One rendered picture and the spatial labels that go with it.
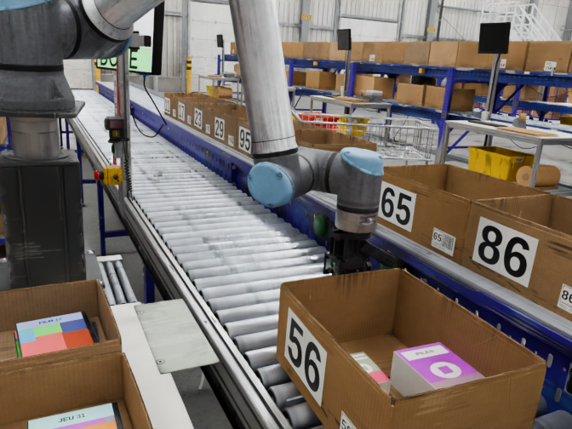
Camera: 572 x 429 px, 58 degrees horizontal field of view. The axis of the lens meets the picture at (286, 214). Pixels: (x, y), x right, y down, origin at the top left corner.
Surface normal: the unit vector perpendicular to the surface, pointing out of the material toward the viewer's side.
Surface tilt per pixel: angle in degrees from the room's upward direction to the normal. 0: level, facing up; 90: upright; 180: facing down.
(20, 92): 73
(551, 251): 90
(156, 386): 0
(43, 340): 0
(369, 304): 89
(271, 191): 97
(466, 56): 90
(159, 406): 0
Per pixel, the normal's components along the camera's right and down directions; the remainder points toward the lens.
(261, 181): -0.46, 0.34
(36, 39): 0.63, 0.30
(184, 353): 0.06, -0.96
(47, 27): 0.87, 0.22
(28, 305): 0.46, 0.27
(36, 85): 0.51, -0.02
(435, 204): -0.90, 0.08
